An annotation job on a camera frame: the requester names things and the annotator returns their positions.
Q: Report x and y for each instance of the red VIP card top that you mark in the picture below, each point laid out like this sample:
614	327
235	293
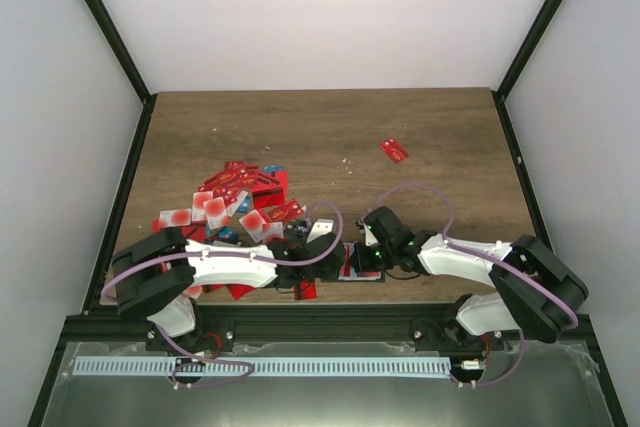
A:
223	178

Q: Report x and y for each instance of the black VIP card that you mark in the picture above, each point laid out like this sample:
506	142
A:
297	229

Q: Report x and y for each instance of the white red circle card centre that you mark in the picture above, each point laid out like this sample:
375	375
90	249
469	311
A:
253	223

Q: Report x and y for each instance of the red card black stripe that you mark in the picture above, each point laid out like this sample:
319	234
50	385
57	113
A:
306	290

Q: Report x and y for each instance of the red VIP card centre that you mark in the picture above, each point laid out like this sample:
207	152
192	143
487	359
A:
286	212

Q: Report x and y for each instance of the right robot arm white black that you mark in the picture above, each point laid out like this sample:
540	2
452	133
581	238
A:
534	291

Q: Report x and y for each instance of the white red circle card upper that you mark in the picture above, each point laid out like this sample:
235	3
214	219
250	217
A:
216	213

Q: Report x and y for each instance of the light blue slotted cable duct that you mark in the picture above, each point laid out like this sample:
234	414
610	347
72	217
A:
405	367

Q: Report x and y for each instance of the black leather card holder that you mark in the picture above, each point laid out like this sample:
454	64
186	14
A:
381	279

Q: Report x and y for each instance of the black aluminium frame rail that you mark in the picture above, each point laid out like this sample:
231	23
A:
419	323

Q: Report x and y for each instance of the white red circle card left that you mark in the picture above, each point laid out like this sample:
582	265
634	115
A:
174	218

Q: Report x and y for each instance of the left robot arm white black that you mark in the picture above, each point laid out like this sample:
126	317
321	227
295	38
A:
151	278

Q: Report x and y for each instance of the lone red VIP card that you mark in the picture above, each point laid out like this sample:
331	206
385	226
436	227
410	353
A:
394	150

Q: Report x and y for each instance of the blue card top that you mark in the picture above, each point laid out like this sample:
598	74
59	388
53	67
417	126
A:
273	168

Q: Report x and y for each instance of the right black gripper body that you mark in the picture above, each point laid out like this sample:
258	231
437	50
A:
374	262

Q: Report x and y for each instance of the red VIP card carried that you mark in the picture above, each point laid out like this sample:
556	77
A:
347	272

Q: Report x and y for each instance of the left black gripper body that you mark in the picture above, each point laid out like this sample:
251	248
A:
330	272

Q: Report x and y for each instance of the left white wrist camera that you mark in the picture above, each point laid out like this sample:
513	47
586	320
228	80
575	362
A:
320	228

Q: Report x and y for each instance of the white red circle card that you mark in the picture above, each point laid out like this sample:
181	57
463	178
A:
174	218
216	213
253	223

